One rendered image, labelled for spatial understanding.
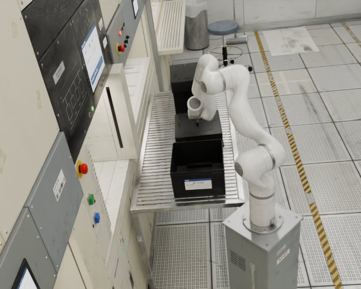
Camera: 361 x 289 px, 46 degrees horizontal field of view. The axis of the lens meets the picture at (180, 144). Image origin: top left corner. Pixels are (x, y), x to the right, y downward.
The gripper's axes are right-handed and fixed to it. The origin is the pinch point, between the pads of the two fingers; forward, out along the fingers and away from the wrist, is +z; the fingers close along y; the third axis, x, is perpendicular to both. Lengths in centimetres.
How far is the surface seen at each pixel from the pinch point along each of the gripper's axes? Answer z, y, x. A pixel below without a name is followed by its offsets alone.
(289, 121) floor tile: 158, -86, -25
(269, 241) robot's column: -48, -28, 73
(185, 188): -28, 10, 44
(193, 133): 2.3, 3.3, 8.9
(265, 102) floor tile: 187, -70, -54
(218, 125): 6.6, -12.1, 4.7
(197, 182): -31, 3, 41
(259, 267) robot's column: -37, -23, 86
